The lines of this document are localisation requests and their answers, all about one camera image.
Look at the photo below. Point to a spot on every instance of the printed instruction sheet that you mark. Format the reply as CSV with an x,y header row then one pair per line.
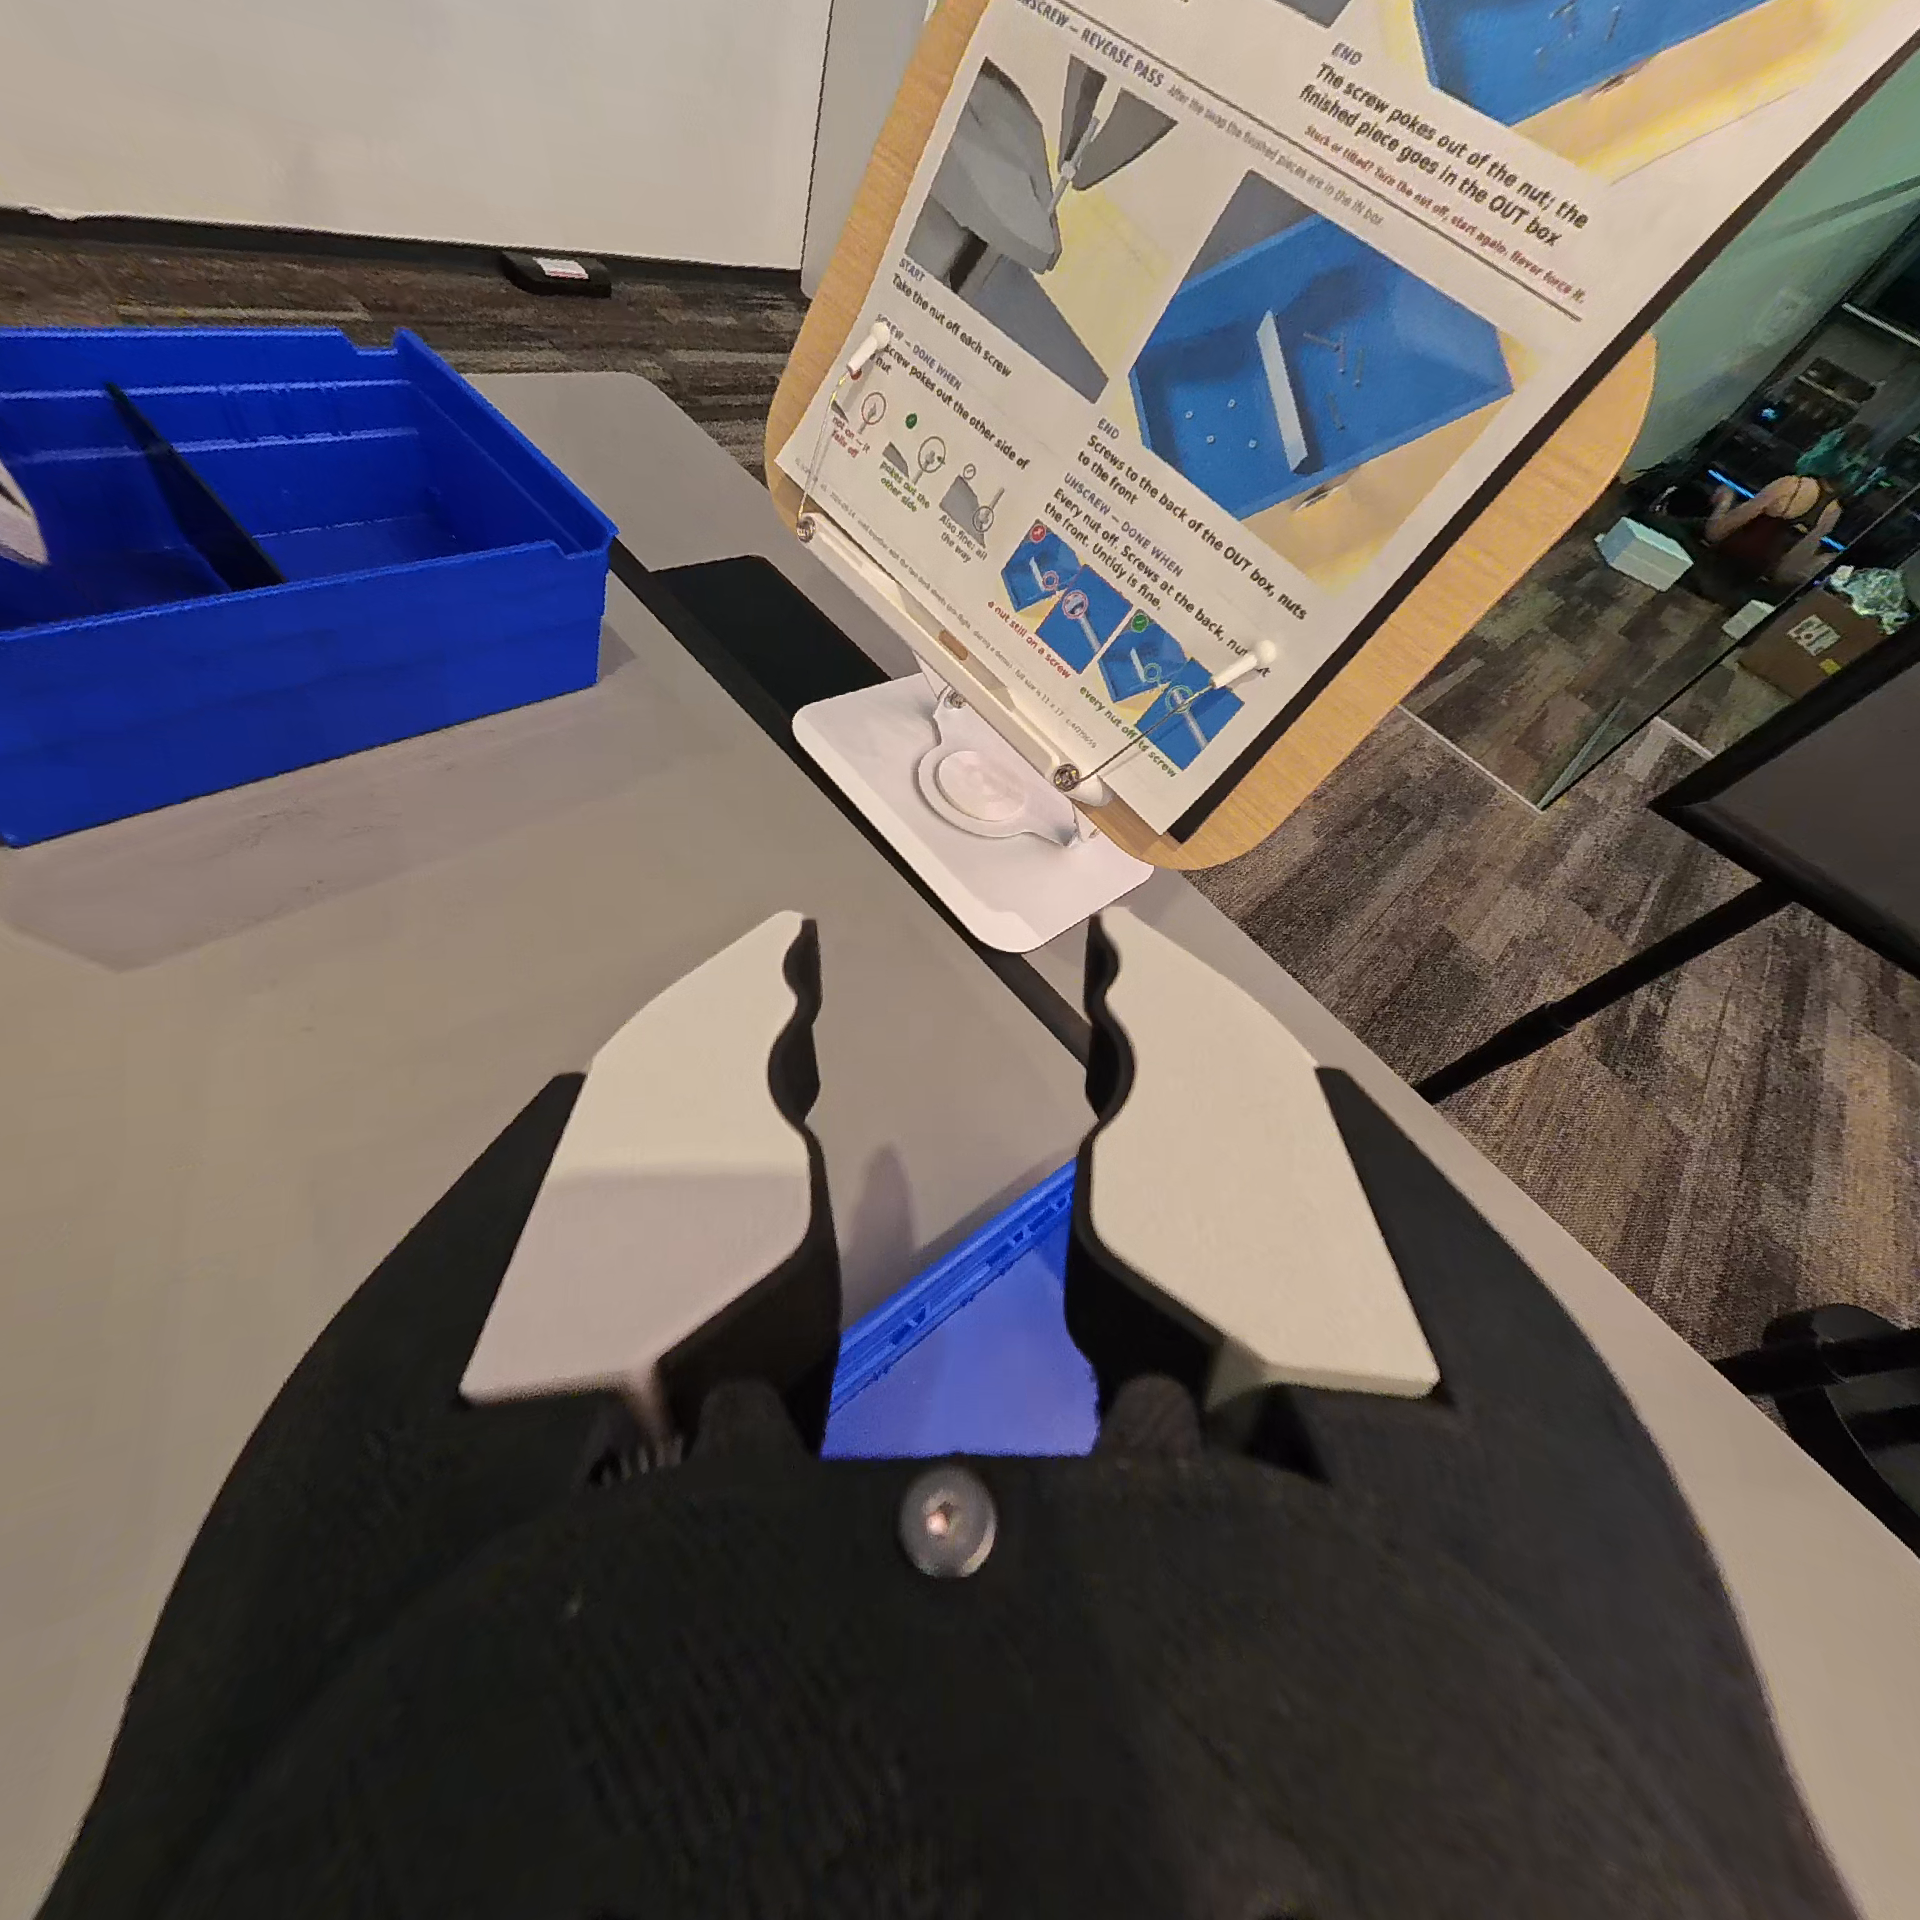
x,y
1350,448

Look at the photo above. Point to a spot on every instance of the dark bin divider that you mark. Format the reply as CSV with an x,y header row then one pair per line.
x,y
194,494

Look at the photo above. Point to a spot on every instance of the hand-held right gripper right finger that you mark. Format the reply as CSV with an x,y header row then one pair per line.
x,y
1244,1201

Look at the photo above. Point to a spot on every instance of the blue divided parts bin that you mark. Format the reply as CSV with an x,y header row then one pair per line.
x,y
300,676

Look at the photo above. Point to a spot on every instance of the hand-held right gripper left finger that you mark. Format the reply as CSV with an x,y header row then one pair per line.
x,y
660,1201

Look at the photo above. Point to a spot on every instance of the white box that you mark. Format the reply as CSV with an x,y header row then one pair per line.
x,y
1647,553

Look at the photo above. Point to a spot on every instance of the black office chair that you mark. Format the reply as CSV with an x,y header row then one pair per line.
x,y
1830,1350

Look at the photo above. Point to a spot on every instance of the brown cardboard box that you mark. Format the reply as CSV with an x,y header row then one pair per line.
x,y
1801,644

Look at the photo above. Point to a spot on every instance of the black flat device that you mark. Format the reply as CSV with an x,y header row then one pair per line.
x,y
556,273

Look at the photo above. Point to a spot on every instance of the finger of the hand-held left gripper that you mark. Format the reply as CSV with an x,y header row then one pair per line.
x,y
16,517

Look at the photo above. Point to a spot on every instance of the black side table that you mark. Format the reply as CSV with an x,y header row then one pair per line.
x,y
1844,823

